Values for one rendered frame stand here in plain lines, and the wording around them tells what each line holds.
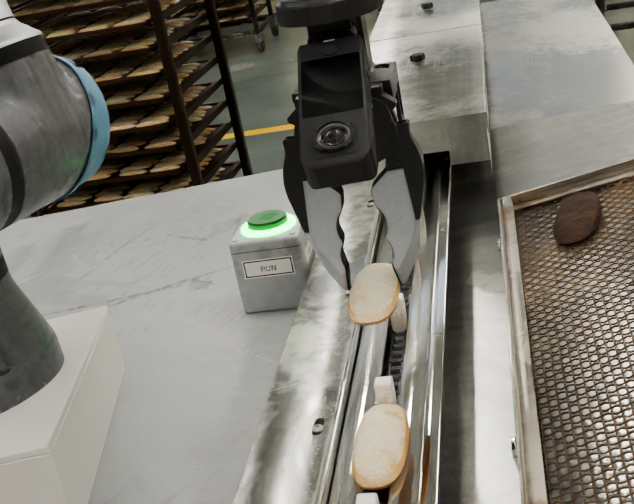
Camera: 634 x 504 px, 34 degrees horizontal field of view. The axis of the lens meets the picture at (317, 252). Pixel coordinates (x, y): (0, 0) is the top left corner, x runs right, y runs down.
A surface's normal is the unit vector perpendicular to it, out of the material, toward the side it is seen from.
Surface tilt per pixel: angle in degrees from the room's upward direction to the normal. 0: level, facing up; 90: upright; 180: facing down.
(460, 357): 0
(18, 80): 76
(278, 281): 90
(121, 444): 0
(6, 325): 68
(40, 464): 90
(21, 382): 86
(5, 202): 115
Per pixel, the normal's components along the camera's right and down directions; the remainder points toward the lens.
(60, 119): 0.81, -0.22
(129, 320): -0.18, -0.91
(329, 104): -0.22, -0.58
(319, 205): -0.13, 0.40
